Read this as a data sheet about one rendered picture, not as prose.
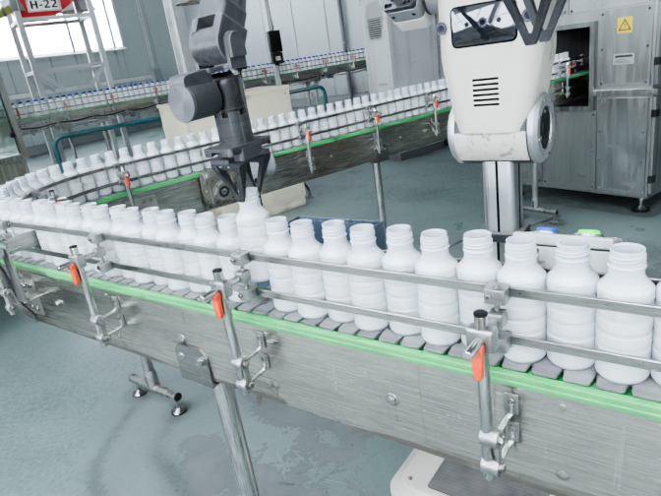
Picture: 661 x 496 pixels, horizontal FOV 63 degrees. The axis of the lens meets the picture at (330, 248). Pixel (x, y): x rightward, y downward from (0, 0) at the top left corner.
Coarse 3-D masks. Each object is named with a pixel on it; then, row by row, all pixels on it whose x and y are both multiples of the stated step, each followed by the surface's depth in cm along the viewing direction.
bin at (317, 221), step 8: (304, 216) 169; (288, 224) 167; (320, 224) 167; (352, 224) 160; (376, 224) 151; (384, 224) 153; (320, 232) 168; (376, 232) 151; (384, 232) 154; (320, 240) 169; (376, 240) 151; (384, 240) 155; (384, 248) 155; (200, 384) 137
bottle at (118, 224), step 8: (112, 208) 121; (120, 208) 119; (112, 216) 119; (120, 216) 119; (112, 224) 120; (120, 224) 119; (112, 232) 119; (120, 232) 119; (120, 248) 120; (120, 256) 121; (128, 264) 122; (128, 272) 122
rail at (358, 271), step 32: (32, 224) 139; (64, 256) 134; (224, 256) 98; (256, 256) 93; (256, 288) 96; (480, 288) 70; (512, 288) 67; (416, 320) 78; (576, 352) 65; (608, 352) 63
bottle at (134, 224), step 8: (128, 208) 117; (136, 208) 117; (128, 216) 115; (136, 216) 115; (128, 224) 115; (136, 224) 116; (144, 224) 117; (128, 232) 115; (136, 232) 115; (128, 248) 117; (136, 248) 116; (144, 248) 116; (128, 256) 119; (136, 256) 117; (144, 256) 117; (136, 264) 117; (144, 264) 117; (136, 280) 119; (144, 280) 118; (152, 280) 119
